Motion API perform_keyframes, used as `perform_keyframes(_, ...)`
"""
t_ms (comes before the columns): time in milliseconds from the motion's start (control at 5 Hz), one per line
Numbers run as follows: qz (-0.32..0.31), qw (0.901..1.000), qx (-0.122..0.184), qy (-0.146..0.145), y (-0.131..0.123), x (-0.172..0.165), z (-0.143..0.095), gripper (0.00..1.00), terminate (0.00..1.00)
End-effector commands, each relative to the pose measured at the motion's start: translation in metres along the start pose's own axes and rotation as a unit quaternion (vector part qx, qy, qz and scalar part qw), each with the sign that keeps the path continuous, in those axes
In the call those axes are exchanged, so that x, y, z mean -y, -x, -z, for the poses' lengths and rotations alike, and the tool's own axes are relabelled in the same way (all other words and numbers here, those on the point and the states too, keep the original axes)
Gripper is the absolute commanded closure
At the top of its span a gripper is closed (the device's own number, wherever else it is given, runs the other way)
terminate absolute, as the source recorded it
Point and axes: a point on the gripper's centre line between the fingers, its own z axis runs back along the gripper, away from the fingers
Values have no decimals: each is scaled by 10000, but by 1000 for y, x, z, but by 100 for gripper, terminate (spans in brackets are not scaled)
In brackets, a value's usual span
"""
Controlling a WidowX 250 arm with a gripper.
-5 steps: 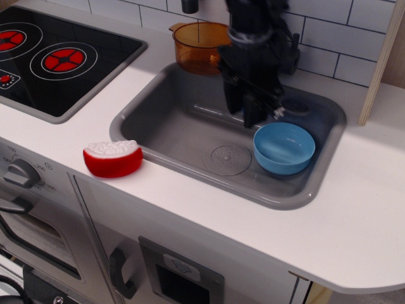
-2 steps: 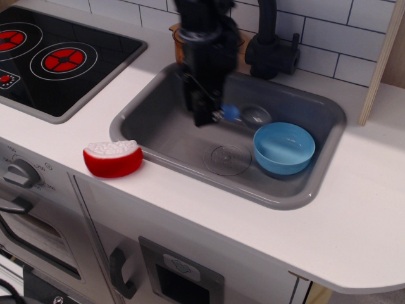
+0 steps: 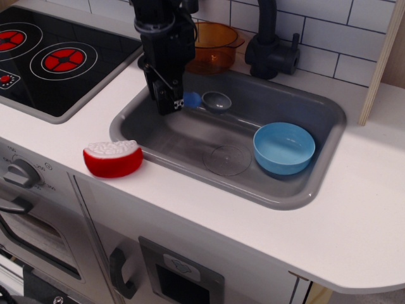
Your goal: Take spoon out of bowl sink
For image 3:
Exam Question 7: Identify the blue plastic bowl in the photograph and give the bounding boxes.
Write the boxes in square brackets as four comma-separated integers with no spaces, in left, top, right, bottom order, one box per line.
[253,122,316,175]

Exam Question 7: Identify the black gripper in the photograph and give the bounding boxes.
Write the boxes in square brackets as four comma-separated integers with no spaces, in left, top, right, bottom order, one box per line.
[132,1,196,115]

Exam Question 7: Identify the red and white toy sushi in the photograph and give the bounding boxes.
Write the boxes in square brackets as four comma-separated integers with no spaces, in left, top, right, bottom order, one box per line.
[83,140,144,178]

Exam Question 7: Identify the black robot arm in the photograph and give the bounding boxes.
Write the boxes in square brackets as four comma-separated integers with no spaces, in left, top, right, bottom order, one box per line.
[130,0,199,115]

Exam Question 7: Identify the grey oven knob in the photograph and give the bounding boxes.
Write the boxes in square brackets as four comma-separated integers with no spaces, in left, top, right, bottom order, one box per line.
[3,159,41,189]

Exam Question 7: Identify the grey oven door handle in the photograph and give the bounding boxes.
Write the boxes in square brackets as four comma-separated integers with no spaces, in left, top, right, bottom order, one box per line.
[0,197,33,214]

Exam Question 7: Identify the grey toy dispenser panel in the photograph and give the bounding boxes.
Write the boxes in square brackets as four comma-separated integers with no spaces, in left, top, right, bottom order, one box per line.
[139,236,225,304]

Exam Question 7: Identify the white oven door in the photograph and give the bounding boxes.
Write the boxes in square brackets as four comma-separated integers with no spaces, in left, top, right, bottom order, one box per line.
[1,187,113,303]

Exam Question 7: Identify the light wooden side post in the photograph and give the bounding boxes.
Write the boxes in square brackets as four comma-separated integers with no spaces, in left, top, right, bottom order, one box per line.
[358,0,404,126]

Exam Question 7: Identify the grey cabinet door handle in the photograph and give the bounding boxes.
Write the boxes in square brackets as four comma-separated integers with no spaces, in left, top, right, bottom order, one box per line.
[108,248,137,300]

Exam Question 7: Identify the orange transparent toy pot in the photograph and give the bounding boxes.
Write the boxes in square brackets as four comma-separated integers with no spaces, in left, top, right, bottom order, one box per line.
[185,22,244,75]

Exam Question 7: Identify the black toy stove top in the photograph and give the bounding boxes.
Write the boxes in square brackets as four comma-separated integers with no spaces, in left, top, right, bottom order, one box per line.
[1,6,142,124]

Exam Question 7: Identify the blue and grey toy spoon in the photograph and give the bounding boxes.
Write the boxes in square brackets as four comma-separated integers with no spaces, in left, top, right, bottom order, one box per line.
[183,91,232,114]

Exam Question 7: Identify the dark grey toy faucet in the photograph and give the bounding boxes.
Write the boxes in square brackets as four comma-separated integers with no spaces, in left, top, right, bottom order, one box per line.
[244,0,301,80]

